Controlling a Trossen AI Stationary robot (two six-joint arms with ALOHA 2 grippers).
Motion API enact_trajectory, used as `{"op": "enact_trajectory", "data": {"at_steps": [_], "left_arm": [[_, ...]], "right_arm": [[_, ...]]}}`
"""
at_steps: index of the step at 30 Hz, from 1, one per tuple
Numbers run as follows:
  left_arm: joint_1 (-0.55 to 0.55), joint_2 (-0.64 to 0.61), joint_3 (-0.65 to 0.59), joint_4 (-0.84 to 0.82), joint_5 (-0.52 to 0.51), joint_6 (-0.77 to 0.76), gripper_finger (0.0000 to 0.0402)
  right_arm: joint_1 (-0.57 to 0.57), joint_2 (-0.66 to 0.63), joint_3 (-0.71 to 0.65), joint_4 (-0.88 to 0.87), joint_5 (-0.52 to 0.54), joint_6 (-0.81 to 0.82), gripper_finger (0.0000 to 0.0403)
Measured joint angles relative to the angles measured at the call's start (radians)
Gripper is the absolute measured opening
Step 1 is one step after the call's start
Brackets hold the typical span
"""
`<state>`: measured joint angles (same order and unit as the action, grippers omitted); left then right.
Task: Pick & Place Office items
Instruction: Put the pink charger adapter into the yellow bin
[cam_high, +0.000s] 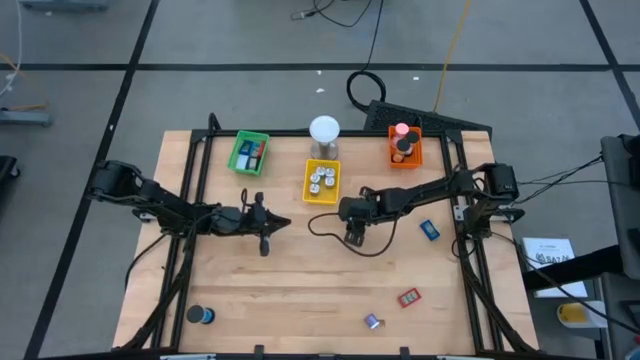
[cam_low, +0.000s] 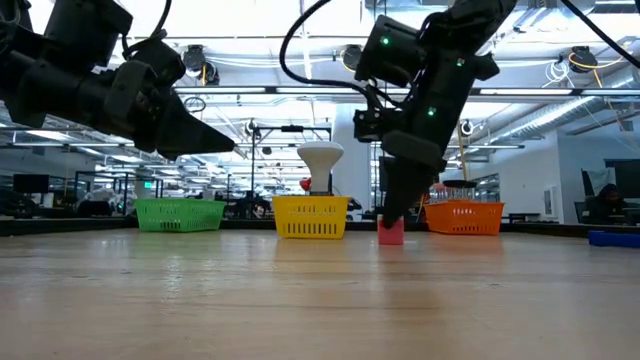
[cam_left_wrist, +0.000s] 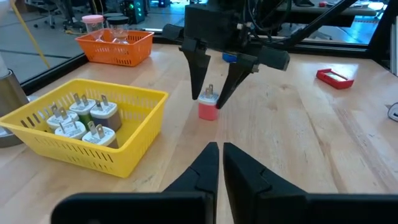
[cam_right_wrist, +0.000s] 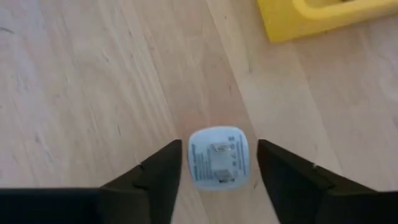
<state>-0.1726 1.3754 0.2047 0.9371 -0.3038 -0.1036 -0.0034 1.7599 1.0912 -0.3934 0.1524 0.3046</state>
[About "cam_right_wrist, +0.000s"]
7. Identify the yellow plastic basket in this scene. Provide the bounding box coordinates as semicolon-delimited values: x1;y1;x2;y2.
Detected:
256;0;398;44

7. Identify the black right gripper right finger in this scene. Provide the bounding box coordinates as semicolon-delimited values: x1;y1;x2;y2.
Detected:
257;139;358;224

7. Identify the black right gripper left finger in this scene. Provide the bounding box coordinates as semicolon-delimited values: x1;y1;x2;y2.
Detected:
99;139;183;224

